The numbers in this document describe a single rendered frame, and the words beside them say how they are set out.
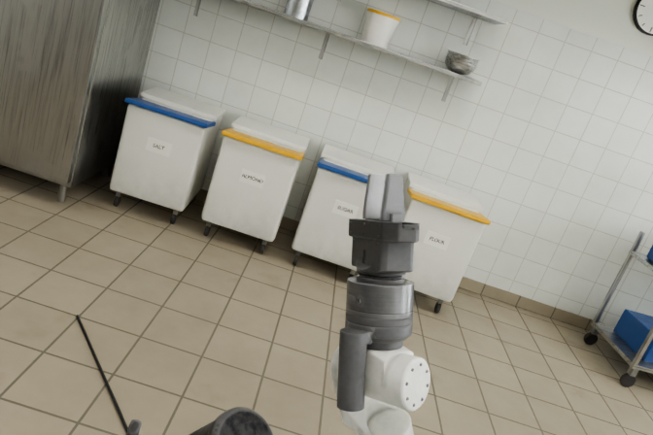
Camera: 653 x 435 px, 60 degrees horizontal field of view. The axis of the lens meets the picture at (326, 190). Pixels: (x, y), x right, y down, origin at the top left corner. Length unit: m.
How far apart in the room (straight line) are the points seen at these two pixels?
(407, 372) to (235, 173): 3.09
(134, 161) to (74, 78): 0.65
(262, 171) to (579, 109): 2.33
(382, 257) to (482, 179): 3.73
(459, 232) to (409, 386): 3.10
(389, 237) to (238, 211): 3.13
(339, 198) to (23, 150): 1.98
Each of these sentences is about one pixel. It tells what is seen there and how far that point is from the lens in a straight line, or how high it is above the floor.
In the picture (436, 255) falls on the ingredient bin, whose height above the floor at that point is 0.42.
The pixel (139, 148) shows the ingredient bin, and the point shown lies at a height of 0.47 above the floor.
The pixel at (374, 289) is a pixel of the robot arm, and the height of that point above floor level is 1.34.
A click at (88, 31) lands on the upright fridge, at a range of 3.62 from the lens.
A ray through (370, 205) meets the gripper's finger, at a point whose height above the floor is 1.41.
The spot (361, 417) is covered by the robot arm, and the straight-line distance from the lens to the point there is 0.81.
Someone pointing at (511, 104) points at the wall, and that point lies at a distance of 4.35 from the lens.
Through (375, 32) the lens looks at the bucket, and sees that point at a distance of 3.92.
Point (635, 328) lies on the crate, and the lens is 4.63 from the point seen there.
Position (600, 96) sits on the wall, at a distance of 4.54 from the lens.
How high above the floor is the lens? 1.62
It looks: 16 degrees down
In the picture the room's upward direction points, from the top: 19 degrees clockwise
